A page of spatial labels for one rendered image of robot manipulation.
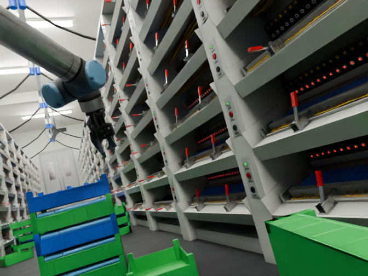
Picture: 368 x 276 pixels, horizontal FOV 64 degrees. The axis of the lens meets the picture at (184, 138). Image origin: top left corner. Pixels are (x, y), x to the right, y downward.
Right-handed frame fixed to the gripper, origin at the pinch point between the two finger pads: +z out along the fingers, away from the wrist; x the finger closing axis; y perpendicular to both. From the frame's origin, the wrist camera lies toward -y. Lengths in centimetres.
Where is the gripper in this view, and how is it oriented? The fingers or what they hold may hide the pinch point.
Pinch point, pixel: (108, 151)
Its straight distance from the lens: 130.0
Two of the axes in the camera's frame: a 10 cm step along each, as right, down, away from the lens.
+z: 2.1, 8.9, 4.1
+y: 5.6, 2.3, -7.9
